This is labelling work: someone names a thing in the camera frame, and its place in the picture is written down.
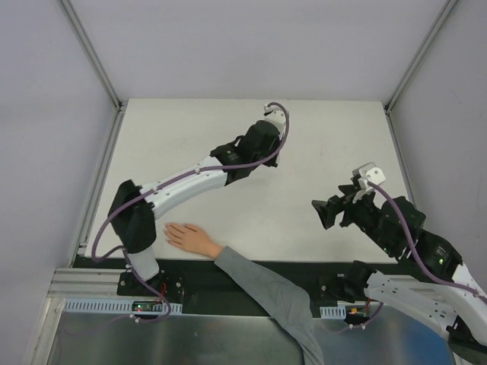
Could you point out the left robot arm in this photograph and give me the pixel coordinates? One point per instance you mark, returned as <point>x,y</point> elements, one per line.
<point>136,208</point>

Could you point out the right white cable duct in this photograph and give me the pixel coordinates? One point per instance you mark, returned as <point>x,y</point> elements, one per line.
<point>333,312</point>

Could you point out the aluminium frame post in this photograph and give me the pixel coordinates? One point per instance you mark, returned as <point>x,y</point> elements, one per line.
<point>89,51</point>
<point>434,31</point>

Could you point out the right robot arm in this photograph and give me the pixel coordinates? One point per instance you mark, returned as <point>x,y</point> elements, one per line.
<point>458,316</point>

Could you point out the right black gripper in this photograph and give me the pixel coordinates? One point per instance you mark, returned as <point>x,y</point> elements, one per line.
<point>346,210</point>

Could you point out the left aluminium frame post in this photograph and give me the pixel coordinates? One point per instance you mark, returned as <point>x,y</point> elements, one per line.
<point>89,51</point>

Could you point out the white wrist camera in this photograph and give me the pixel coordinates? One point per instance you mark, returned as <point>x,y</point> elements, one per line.
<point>274,115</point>
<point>363,176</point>

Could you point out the grey sleeved forearm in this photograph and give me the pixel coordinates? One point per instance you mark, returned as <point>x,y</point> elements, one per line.
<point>287,303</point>

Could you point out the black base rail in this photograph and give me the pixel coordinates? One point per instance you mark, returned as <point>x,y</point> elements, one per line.
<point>202,288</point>

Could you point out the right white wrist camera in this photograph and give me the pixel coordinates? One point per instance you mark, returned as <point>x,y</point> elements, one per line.
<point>363,176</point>

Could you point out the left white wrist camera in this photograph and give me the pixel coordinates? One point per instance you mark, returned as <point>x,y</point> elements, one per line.
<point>274,115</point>

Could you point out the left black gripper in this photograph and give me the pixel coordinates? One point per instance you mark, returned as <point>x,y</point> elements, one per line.
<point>272,153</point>

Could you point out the right aluminium frame post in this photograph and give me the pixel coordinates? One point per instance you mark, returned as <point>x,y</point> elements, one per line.
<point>434,31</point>

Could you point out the person's hand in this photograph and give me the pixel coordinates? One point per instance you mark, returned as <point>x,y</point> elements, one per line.
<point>192,239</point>

